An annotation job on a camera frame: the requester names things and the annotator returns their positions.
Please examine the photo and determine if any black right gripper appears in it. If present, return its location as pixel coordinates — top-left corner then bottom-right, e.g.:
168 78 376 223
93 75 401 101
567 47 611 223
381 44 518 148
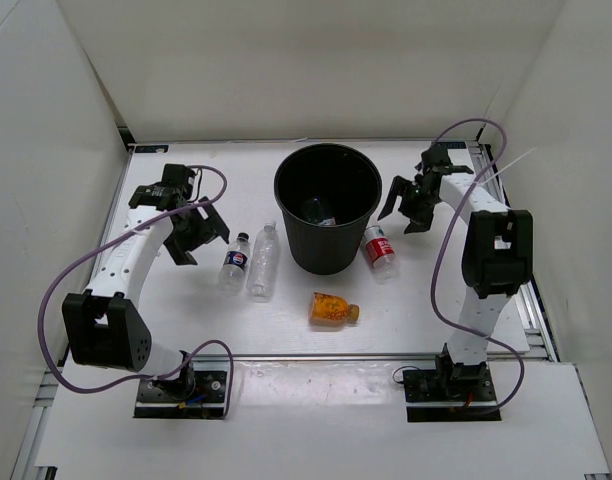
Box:
377 175 440 234

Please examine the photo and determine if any small pepsi bottle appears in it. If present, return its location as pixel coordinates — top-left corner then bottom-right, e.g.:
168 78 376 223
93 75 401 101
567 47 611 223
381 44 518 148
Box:
218 232 251 294

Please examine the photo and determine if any red label water bottle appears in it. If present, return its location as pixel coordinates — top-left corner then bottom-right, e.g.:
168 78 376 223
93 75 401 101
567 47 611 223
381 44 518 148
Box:
362 224 399 283

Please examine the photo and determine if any clear unlabeled plastic bottle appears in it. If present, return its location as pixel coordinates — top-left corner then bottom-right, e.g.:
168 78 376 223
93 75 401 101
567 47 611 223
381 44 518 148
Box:
246 221 280 302

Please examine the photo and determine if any blue orange label bottle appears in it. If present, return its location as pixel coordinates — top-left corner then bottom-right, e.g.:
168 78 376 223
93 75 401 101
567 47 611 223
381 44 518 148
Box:
300 196 337 226

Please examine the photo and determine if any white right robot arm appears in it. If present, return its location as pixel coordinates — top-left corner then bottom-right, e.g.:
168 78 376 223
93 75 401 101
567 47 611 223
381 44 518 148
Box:
379 166 533 400

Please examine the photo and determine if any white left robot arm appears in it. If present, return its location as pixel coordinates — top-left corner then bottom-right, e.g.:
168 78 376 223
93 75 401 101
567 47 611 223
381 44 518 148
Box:
62 185 230 400

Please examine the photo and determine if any black plastic bin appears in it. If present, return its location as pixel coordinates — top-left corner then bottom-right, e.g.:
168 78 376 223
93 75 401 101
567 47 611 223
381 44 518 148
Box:
274 143 382 275

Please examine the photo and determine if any orange juice bottle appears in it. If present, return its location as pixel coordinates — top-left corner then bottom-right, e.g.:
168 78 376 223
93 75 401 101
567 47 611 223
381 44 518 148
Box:
308 292 360 328

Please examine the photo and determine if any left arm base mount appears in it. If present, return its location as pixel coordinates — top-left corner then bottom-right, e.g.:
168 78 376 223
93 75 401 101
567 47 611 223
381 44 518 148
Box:
133 360 232 420

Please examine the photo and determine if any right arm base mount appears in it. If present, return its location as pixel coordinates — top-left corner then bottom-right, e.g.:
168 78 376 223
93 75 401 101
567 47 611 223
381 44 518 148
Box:
392 352 502 423

